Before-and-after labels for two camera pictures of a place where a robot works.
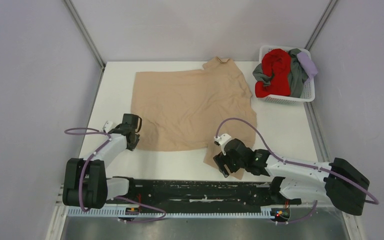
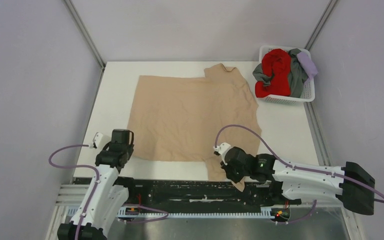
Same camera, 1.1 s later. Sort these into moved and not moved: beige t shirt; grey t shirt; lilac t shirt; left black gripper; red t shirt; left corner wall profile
Moved: left black gripper; beige t shirt
Not moved: grey t shirt; red t shirt; lilac t shirt; left corner wall profile
